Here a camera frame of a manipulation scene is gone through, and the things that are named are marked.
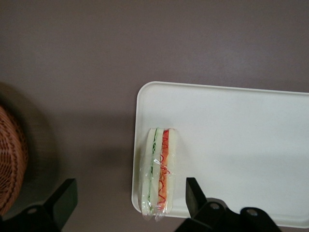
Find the brown wicker basket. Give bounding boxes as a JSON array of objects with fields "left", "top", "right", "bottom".
[{"left": 0, "top": 103, "right": 29, "bottom": 217}]

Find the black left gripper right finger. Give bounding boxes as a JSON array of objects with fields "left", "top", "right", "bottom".
[{"left": 178, "top": 178, "right": 242, "bottom": 232}]

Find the cream plastic serving tray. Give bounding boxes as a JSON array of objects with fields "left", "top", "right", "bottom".
[{"left": 131, "top": 81, "right": 309, "bottom": 229}]

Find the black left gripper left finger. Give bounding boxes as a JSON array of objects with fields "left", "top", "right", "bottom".
[{"left": 14, "top": 178, "right": 78, "bottom": 232}]

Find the triangular sandwich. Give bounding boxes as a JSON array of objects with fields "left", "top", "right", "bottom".
[{"left": 139, "top": 127, "right": 181, "bottom": 223}]

